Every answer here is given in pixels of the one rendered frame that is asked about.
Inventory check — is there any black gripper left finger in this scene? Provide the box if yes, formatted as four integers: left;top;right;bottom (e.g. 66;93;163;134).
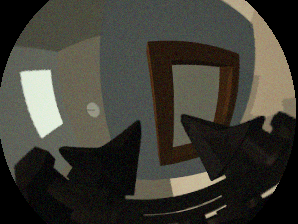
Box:
60;121;141;196

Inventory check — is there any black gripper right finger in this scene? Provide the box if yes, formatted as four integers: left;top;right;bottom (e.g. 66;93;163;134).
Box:
181;115;266;181

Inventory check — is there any brown picture frame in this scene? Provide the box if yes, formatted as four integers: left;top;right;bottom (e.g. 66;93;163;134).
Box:
146;40;239;167

